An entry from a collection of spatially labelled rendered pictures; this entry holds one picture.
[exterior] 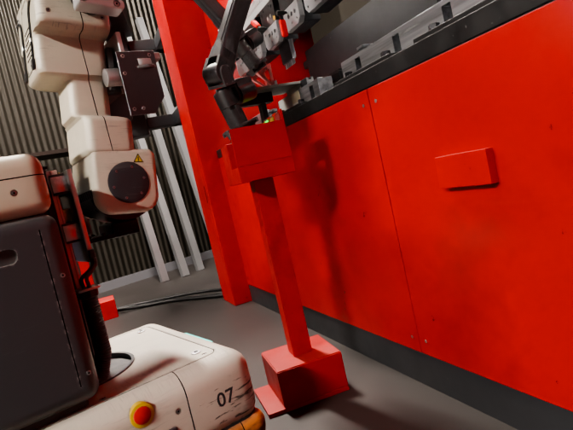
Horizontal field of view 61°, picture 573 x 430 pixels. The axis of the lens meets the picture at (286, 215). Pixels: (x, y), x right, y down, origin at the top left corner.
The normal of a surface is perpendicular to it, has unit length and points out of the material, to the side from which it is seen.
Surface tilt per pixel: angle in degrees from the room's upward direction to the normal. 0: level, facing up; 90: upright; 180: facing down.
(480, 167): 90
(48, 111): 90
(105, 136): 90
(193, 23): 90
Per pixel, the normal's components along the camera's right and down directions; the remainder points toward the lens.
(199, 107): 0.38, -0.01
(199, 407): 0.58, -0.07
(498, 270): -0.90, 0.23
